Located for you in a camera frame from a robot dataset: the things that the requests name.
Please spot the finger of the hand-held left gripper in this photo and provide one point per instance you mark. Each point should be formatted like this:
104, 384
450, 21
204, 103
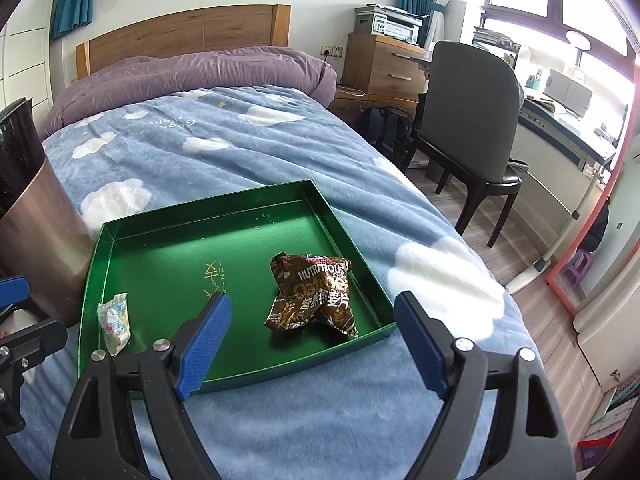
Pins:
12, 291
35, 340

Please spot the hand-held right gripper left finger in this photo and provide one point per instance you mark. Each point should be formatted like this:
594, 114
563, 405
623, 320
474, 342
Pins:
207, 345

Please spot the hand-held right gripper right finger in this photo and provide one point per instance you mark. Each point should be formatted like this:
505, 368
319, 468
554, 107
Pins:
420, 345

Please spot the green tray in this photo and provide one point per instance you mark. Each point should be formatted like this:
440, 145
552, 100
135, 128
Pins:
200, 250

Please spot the brown snack packet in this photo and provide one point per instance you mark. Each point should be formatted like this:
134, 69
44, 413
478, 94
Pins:
310, 295

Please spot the copper bin with black lid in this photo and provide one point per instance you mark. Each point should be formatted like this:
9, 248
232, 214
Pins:
40, 240

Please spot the white candy wrapper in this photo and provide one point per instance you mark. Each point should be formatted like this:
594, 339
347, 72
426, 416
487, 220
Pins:
114, 322

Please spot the blue cloud print blanket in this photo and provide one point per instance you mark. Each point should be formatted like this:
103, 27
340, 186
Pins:
250, 150

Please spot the stack of colourful books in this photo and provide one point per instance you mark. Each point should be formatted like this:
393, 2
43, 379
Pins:
610, 420

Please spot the black backpack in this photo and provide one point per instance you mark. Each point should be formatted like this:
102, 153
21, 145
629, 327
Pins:
387, 130

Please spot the white desk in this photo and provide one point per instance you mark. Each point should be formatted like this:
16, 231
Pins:
550, 150

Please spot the grey chair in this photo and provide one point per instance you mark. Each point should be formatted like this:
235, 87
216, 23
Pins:
470, 110

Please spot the low wooden nightstand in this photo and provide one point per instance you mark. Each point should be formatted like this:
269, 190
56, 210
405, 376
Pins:
350, 105

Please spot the white wardrobe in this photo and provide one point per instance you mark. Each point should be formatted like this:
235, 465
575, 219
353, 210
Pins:
25, 35

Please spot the purple pillow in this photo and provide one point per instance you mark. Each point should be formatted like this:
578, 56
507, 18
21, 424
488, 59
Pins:
200, 72

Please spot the wooden drawer cabinet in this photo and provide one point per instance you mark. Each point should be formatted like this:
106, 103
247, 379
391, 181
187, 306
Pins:
385, 67

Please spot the grey desktop device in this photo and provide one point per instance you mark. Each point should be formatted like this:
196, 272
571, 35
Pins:
567, 92

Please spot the stack of papers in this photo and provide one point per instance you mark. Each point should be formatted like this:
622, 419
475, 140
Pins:
495, 45

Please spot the white printer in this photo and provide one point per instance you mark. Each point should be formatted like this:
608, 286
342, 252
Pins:
390, 22

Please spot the round desk lamp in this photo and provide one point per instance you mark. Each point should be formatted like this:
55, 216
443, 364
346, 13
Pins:
577, 40

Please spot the pink frame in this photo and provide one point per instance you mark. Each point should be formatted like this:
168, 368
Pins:
607, 195

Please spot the wall outlet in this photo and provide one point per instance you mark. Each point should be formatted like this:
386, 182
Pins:
331, 51

